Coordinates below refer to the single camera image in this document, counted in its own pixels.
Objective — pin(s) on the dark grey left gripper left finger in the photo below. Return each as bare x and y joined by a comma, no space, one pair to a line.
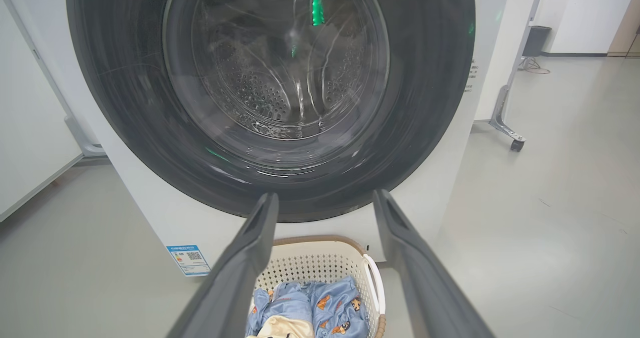
235,283

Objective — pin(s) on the blue energy label sticker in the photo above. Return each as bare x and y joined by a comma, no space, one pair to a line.
189,260

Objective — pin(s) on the cream garment with black print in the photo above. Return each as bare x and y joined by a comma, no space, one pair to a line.
285,329

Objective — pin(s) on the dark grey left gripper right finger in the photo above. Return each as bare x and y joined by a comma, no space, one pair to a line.
425,288

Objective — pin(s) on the white front-load washing machine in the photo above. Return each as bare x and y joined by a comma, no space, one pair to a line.
150,213

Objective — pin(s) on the black waste bin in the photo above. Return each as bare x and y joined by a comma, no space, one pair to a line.
536,41

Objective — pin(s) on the blue cartoon print garment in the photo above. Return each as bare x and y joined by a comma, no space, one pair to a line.
285,300
340,303

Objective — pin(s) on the small printed text label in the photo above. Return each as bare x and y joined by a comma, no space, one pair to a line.
470,75

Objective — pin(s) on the cream perforated basket brown rim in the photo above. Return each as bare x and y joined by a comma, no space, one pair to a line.
320,263

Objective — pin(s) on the black round glass washer door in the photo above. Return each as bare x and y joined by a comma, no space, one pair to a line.
125,102

